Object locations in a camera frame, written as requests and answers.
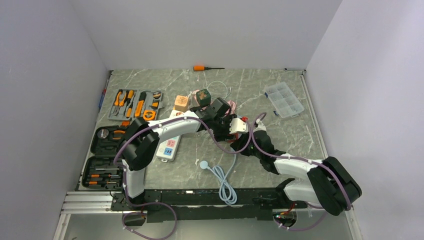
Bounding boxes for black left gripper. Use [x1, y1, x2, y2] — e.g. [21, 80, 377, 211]
[211, 114, 237, 143]

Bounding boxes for dark green cube adapter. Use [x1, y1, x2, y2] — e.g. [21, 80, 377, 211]
[195, 89, 212, 107]

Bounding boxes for light blue power cable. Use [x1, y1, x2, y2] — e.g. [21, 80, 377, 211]
[200, 147, 239, 206]

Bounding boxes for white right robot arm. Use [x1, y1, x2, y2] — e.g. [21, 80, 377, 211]
[230, 130, 362, 216]

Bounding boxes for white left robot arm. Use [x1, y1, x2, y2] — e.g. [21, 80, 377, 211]
[116, 97, 237, 210]

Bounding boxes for orange wooden cube adapter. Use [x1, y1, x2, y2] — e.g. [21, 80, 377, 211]
[173, 95, 189, 113]

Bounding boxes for clear plastic screw organizer box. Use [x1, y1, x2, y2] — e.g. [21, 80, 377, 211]
[264, 82, 305, 119]

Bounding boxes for white long power strip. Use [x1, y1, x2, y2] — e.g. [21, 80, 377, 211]
[156, 109, 183, 163]

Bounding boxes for orange tape measure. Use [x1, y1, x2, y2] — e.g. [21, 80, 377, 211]
[142, 110, 157, 121]

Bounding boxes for orange utility knife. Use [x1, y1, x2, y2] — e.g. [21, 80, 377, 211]
[134, 100, 145, 118]

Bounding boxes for grey tool tray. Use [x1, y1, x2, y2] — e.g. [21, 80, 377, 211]
[107, 88, 163, 121]

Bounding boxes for orange pliers in case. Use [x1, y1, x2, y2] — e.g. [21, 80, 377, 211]
[111, 129, 126, 141]

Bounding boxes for black open tool case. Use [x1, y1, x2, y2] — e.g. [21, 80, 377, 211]
[80, 124, 149, 190]

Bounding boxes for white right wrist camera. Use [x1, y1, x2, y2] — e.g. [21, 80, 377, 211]
[253, 119, 267, 132]

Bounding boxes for orange handled screwdriver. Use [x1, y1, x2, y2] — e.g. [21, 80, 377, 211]
[192, 65, 225, 72]

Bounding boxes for orange handled pliers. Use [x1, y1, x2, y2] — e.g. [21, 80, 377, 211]
[111, 89, 135, 118]

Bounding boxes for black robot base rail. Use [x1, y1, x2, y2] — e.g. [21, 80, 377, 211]
[110, 188, 307, 223]

